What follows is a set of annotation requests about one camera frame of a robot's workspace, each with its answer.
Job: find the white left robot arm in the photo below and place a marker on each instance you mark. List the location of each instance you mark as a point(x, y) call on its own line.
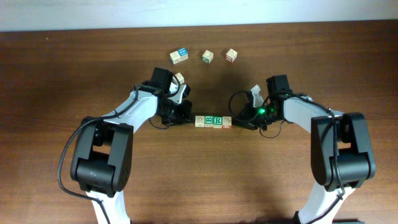
point(102, 157)

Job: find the blue top wooden block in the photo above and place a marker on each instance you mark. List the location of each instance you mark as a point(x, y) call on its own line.
point(183, 53)

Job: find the red sided wooden block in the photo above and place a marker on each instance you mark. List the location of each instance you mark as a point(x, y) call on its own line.
point(227, 122)

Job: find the wooden letter M block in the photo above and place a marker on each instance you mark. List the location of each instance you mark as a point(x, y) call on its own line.
point(199, 121)

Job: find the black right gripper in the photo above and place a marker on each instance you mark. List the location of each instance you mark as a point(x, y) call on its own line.
point(247, 116)

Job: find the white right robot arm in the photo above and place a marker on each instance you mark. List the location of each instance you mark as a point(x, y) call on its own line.
point(341, 154)

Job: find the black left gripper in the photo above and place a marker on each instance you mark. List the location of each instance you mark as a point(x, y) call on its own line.
point(185, 115)

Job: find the red sided far block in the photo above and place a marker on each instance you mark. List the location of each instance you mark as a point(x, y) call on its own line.
point(231, 55)

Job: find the green letter R block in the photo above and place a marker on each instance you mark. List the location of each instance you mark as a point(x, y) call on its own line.
point(218, 122)

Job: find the baseball picture wooden block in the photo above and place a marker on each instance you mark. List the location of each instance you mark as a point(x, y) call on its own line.
point(178, 78)

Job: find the plain wooden block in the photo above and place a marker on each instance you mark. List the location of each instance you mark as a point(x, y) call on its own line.
point(175, 57)

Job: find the green sided wooden block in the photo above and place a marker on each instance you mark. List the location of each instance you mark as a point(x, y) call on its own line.
point(207, 56)

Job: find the green letter B block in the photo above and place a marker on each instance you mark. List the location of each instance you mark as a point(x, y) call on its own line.
point(208, 121)

